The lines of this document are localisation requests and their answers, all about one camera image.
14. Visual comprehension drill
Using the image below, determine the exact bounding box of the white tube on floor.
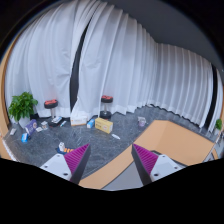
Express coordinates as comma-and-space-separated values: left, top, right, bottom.
111, 134, 120, 140

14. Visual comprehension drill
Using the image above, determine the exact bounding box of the black tray with items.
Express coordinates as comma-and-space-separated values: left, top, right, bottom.
49, 116, 62, 127

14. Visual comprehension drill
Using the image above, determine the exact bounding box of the small green plant right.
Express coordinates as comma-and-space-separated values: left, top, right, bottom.
215, 119, 222, 130

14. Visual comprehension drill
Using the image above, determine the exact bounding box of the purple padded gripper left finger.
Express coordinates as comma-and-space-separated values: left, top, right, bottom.
41, 144, 91, 184

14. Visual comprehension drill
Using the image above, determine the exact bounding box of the white curtain panel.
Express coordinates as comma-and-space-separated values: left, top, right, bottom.
5, 0, 88, 117
71, 3, 223, 131

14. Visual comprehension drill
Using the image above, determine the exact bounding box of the white curtain left panel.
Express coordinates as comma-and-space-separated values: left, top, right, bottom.
5, 0, 88, 117

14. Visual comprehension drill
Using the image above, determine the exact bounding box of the yellow cardboard box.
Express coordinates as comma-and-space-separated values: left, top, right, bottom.
95, 117, 113, 134

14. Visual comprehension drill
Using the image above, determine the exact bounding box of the white curtain right panel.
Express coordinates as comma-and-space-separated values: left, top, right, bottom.
71, 3, 223, 131

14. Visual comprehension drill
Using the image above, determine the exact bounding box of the purple box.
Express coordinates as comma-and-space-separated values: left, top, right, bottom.
25, 119, 37, 135

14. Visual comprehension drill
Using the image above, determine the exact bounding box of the small blue box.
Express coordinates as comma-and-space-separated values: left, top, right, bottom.
21, 133, 28, 143

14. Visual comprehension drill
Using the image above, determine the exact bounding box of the white box with orange stripe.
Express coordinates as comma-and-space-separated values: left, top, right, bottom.
70, 116, 87, 126

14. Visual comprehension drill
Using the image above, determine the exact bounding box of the white bottle on blue base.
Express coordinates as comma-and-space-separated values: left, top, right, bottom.
57, 142, 65, 153

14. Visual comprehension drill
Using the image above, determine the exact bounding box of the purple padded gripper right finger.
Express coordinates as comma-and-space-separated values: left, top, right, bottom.
132, 144, 182, 185

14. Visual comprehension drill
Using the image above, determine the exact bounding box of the purple transparent cup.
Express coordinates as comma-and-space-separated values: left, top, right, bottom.
138, 117, 146, 127

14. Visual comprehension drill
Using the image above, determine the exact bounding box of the green potted plant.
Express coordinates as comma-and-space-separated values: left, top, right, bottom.
8, 92, 38, 128

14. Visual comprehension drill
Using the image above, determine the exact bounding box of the blue and white carton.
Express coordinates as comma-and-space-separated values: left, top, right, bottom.
87, 119, 95, 128

